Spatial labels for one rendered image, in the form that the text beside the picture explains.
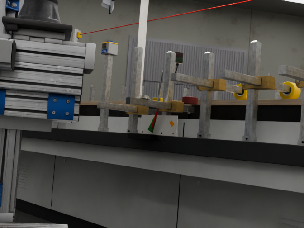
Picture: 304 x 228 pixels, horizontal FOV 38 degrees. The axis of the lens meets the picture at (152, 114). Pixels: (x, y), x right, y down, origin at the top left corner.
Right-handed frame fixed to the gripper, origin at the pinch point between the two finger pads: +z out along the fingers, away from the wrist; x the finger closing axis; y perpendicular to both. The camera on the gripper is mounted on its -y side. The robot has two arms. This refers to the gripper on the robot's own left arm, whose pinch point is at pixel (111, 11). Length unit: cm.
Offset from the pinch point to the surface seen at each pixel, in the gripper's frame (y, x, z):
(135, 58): -16.4, -10.5, 21.1
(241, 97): -63, 26, 40
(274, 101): -71, 43, 43
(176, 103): -32, 19, 46
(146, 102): -17, 24, 47
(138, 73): -18.1, -9.9, 29.4
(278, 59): -447, -649, -124
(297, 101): -77, 53, 43
